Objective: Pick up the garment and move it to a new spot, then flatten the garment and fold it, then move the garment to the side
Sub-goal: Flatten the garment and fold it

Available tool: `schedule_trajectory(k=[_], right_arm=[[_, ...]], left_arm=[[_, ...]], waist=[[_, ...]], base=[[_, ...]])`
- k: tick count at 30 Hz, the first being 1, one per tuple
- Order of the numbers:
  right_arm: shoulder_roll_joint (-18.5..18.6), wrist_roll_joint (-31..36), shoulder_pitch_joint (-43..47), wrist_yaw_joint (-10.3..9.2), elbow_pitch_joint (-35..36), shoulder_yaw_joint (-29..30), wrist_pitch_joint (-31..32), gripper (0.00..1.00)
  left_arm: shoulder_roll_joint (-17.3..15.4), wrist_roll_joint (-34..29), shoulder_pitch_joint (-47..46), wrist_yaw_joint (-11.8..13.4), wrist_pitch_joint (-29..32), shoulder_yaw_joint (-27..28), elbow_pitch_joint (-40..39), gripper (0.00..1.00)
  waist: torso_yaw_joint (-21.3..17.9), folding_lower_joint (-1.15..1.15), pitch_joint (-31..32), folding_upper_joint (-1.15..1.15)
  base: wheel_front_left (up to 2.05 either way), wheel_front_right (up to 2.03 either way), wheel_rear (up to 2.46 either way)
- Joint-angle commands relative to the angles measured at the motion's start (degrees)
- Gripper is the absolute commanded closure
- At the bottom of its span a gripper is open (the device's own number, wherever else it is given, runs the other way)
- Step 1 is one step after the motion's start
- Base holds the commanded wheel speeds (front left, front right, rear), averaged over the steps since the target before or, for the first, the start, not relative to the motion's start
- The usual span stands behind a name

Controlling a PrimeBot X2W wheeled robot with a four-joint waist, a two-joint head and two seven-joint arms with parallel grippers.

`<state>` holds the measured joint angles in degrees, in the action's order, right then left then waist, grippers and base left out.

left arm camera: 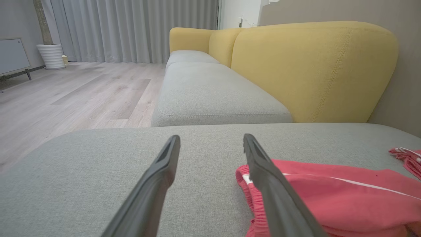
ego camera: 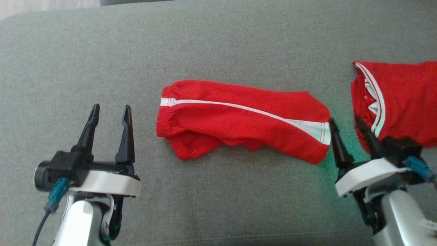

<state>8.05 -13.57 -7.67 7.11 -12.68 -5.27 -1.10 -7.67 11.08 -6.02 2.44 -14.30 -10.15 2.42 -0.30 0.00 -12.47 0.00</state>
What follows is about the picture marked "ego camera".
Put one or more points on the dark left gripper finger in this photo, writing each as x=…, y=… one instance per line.
x=126, y=136
x=88, y=133

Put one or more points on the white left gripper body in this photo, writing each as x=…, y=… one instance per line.
x=106, y=182

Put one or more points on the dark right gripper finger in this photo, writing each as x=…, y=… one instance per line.
x=339, y=147
x=370, y=140

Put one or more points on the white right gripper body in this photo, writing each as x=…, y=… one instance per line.
x=368, y=176

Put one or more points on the red Bulls basketball jersey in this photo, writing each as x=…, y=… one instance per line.
x=406, y=99

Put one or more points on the red shorts with white stripe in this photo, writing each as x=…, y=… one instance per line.
x=239, y=119

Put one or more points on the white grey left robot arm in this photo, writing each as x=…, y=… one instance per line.
x=85, y=222

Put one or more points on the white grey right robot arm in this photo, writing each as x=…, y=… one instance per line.
x=399, y=218

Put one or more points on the grey sofa seat cushion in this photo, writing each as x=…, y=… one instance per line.
x=218, y=44

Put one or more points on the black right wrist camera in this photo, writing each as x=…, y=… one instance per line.
x=403, y=150

